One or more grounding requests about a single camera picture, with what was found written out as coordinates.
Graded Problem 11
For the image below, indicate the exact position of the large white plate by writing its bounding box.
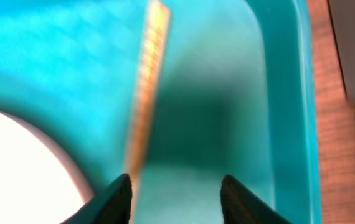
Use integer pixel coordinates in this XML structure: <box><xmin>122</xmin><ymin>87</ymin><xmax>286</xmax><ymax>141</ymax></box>
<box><xmin>0</xmin><ymin>112</ymin><xmax>94</xmax><ymax>223</ymax></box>

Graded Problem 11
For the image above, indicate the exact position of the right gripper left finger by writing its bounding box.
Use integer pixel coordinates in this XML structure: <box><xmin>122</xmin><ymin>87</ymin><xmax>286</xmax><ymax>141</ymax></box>
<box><xmin>62</xmin><ymin>174</ymin><xmax>133</xmax><ymax>224</ymax></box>

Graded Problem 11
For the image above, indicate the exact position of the teal serving tray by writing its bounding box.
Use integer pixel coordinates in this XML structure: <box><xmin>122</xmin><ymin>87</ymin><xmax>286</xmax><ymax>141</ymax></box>
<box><xmin>0</xmin><ymin>0</ymin><xmax>321</xmax><ymax>223</ymax></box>

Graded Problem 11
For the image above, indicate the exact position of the wooden chopstick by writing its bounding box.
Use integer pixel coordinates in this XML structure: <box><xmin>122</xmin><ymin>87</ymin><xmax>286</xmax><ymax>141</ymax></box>
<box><xmin>124</xmin><ymin>1</ymin><xmax>171</xmax><ymax>223</ymax></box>

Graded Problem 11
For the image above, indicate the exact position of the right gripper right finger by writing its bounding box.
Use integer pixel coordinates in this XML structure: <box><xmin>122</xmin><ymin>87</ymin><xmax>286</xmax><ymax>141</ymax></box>
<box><xmin>220</xmin><ymin>175</ymin><xmax>290</xmax><ymax>224</ymax></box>

